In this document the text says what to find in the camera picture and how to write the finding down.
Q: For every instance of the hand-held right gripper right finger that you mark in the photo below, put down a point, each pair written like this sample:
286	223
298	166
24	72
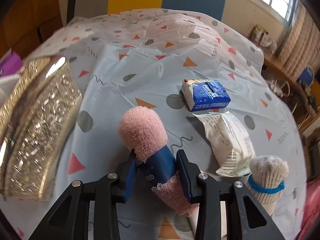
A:
186	180

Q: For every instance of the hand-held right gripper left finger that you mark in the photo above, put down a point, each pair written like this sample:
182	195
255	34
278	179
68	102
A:
130	177

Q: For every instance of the pink fuzzy sock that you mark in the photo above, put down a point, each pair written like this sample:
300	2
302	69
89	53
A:
142	130

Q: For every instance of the white wipes packet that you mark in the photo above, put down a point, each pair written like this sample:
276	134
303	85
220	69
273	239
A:
227	140

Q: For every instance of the grey knitted sock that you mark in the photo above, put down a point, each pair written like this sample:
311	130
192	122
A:
267	172

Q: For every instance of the blue tissue pack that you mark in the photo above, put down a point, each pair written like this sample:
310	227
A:
207	95

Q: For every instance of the printed white bed cover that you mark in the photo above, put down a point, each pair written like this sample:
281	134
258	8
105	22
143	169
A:
155	67

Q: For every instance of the pink patterned cloth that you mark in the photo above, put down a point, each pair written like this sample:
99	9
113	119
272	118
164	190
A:
311	210

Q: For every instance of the wooden desk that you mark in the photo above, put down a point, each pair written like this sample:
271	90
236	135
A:
295	87

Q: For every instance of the blue folding chair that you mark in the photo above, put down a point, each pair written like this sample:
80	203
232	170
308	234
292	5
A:
306	76

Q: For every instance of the cluster of beige packets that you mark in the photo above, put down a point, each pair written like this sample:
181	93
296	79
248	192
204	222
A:
265	40

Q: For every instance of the purple tissue box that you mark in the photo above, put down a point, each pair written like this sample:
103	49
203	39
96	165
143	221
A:
11	63

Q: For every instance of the beige patterned curtain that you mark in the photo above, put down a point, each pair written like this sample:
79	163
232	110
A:
302	45

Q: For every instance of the wooden wardrobe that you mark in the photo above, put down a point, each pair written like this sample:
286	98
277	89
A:
27	12

